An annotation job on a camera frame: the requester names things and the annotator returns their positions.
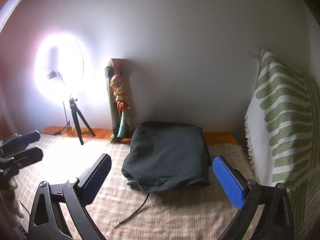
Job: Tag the dark green pants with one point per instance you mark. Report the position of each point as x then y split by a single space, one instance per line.
178 147

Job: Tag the black ring light tripod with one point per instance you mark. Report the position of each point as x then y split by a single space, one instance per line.
76 113

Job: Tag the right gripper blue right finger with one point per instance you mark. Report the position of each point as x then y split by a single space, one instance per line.
231 180

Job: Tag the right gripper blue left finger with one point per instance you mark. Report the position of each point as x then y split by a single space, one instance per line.
92 179

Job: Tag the folded light blue cloth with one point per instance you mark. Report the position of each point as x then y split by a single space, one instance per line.
161 182

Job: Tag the glowing ring light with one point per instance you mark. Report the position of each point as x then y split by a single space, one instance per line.
65 68

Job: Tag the colourful fabric flower garland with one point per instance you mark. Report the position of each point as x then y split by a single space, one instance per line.
122 104

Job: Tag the black pants drawstring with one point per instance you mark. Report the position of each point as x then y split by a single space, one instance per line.
126 220

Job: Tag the pink checkered bed blanket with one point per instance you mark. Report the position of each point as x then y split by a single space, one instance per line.
188 213

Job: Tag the folded grey metal tripod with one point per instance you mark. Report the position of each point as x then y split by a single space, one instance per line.
114 66

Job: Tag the green striped white pillow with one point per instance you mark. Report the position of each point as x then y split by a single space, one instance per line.
282 131

